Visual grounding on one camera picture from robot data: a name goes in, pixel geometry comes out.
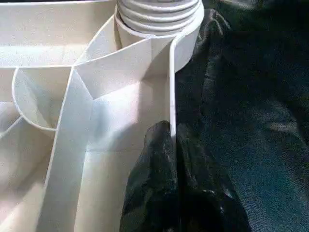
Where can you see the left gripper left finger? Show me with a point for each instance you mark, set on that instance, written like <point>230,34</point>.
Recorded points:
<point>154,181</point>

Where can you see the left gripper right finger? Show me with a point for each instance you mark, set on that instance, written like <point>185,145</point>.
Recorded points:
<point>200,193</point>

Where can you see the white plastic table top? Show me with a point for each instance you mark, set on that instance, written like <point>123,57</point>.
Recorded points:
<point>72,96</point>

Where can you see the white plastic table leg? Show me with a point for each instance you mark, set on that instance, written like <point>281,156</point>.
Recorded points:
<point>157,14</point>

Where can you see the black work mat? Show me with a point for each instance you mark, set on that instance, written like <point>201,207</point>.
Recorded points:
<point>253,108</point>

